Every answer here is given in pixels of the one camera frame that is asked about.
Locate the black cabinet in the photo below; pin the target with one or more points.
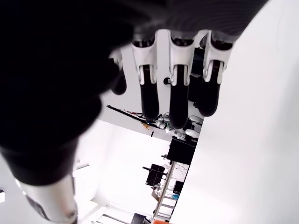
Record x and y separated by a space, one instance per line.
181 150

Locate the white humanoid robot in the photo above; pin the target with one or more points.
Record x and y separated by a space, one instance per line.
192 133

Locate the black box under desk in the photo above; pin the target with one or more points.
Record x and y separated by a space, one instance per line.
178 186

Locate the black monitor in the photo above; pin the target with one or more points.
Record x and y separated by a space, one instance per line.
155 175

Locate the long black pole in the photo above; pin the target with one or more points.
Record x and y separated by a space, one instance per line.
121 112

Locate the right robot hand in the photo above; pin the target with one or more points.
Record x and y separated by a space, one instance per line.
46 70

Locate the aluminium frame desk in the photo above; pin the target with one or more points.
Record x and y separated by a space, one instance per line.
168 177

